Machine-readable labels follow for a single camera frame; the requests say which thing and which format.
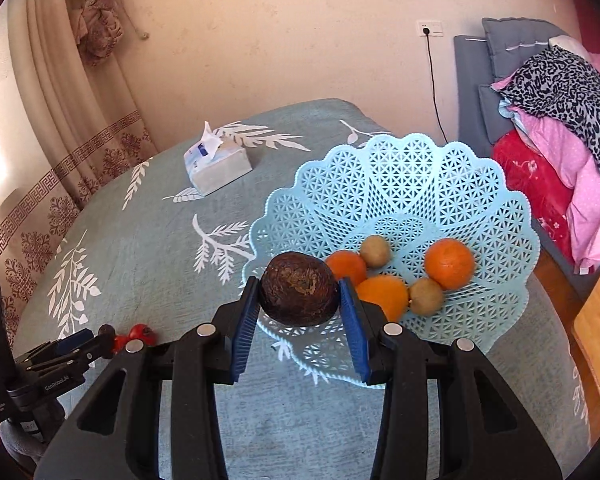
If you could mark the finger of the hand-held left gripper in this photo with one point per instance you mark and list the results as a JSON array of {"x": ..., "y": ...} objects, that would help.
[
  {"x": 75, "y": 338},
  {"x": 99, "y": 346}
]

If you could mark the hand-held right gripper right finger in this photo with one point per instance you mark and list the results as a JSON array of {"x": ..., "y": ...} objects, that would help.
[{"x": 355, "y": 330}]

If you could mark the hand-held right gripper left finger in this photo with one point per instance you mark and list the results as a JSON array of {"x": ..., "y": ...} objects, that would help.
[{"x": 242, "y": 330}]

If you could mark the red tomato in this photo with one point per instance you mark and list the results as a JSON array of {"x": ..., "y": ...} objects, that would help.
[
  {"x": 119, "y": 344},
  {"x": 141, "y": 335}
]

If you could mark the dark brown avocado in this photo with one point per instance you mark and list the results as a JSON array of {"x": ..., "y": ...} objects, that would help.
[{"x": 297, "y": 285}]

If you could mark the brown kiwi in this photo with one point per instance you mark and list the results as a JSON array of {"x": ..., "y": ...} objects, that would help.
[
  {"x": 426, "y": 296},
  {"x": 376, "y": 251}
]

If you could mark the large orange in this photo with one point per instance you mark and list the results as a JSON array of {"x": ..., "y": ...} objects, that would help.
[{"x": 450, "y": 263}]

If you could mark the light blue plastic basket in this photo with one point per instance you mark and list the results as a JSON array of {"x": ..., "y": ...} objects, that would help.
[{"x": 405, "y": 185}]

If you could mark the tissue pack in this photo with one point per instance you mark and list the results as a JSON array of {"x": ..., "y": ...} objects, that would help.
[{"x": 220, "y": 167}]

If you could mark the beige patterned curtain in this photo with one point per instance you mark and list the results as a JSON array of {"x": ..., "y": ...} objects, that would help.
[{"x": 80, "y": 110}]

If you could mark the red blanket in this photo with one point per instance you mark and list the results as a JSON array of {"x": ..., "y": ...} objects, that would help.
[{"x": 535, "y": 180}]

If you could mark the wooden chair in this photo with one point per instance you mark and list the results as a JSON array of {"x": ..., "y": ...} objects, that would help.
[{"x": 597, "y": 330}]

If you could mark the pile of clothes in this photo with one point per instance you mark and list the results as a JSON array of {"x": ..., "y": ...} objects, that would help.
[
  {"x": 570, "y": 95},
  {"x": 587, "y": 195}
]

